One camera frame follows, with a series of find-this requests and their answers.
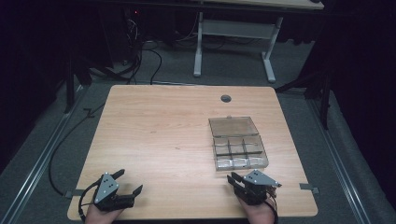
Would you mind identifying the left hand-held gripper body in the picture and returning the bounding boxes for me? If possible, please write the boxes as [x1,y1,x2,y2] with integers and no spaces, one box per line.
[92,172,135,213]

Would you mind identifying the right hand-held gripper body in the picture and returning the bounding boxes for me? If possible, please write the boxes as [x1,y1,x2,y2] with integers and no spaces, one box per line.
[233,169,283,206]

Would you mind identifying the clear plastic compartment box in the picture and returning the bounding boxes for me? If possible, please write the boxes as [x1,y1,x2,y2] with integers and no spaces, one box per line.
[207,115,270,172]

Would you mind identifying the person's left hand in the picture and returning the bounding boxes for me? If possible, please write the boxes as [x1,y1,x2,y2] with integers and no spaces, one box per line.
[84,205,126,224]

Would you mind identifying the person's right hand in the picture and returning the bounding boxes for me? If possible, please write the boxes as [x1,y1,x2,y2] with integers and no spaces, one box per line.
[237,198,277,224]

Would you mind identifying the black tape strip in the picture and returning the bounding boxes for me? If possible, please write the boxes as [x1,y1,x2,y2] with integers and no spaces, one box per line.
[82,106,96,119]

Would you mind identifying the black metal stand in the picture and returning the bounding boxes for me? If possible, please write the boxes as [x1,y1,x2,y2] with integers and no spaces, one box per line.
[63,54,78,115]
[275,69,332,131]

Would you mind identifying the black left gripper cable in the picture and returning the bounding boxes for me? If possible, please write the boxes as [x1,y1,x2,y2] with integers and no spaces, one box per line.
[78,181,104,223]

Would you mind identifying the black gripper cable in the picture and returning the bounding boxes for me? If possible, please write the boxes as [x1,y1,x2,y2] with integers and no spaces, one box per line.
[78,181,104,223]
[263,199,278,224]

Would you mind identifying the grey table edge bracket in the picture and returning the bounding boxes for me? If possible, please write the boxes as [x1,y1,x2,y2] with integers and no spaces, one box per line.
[299,183,320,195]
[64,189,82,200]

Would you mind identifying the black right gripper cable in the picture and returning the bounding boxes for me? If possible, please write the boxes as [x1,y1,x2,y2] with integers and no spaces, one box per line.
[263,199,278,224]

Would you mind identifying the long black floor cable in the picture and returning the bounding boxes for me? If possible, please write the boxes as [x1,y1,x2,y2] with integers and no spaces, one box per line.
[48,103,106,198]

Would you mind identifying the metal floor rail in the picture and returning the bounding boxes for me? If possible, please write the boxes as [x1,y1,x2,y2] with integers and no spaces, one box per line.
[0,84,90,224]
[305,97,372,224]

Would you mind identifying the bundle of black cables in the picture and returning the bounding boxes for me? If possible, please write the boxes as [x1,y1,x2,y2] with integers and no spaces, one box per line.
[88,17,163,86]

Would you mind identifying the white metal frame desk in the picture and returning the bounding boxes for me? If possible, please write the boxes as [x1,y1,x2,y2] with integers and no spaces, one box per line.
[192,0,325,84]

